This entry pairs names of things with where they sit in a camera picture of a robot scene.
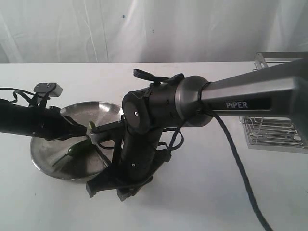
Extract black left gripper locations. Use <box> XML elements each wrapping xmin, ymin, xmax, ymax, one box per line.
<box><xmin>19</xmin><ymin>106</ymin><xmax>87</xmax><ymax>141</ymax></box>

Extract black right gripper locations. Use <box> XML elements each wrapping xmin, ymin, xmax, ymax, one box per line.
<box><xmin>86</xmin><ymin>127</ymin><xmax>171</xmax><ymax>202</ymax></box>

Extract green chili pepper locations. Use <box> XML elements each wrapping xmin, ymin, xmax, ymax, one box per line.
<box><xmin>52</xmin><ymin>139</ymin><xmax>92</xmax><ymax>166</ymax></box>

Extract green cucumber slice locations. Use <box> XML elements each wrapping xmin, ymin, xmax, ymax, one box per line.
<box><xmin>89</xmin><ymin>121</ymin><xmax>96</xmax><ymax>130</ymax></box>

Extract black knife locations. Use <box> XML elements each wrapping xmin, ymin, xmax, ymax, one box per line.
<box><xmin>86</xmin><ymin>135</ymin><xmax>111</xmax><ymax>167</ymax></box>

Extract steel wire utensil holder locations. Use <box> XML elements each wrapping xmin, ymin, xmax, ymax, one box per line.
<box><xmin>239</xmin><ymin>52</ymin><xmax>308</xmax><ymax>154</ymax></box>

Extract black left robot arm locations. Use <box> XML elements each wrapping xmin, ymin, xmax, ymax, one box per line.
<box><xmin>0</xmin><ymin>100</ymin><xmax>87</xmax><ymax>141</ymax></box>

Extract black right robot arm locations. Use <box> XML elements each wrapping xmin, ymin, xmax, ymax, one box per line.
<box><xmin>86</xmin><ymin>58</ymin><xmax>308</xmax><ymax>200</ymax></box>

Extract round steel plate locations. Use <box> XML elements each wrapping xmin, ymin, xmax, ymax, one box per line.
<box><xmin>30</xmin><ymin>101</ymin><xmax>123</xmax><ymax>180</ymax></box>

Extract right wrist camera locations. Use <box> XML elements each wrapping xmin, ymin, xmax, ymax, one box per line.
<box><xmin>88</xmin><ymin>120</ymin><xmax>125</xmax><ymax>145</ymax></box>

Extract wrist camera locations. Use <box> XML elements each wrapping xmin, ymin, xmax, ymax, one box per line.
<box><xmin>88</xmin><ymin>120</ymin><xmax>125</xmax><ymax>145</ymax></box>
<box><xmin>34</xmin><ymin>83</ymin><xmax>63</xmax><ymax>97</ymax></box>

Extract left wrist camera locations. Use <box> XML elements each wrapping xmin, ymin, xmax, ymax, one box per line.
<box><xmin>34</xmin><ymin>83</ymin><xmax>63</xmax><ymax>97</ymax></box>

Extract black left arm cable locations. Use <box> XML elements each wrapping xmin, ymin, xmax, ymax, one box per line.
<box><xmin>0</xmin><ymin>88</ymin><xmax>49</xmax><ymax>109</ymax></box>

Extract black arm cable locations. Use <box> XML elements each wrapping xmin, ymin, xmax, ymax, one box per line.
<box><xmin>133</xmin><ymin>68</ymin><xmax>275</xmax><ymax>231</ymax></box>
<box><xmin>0</xmin><ymin>88</ymin><xmax>49</xmax><ymax>109</ymax></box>

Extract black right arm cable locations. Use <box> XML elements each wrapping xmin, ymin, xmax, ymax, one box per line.
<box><xmin>133</xmin><ymin>68</ymin><xmax>275</xmax><ymax>231</ymax></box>

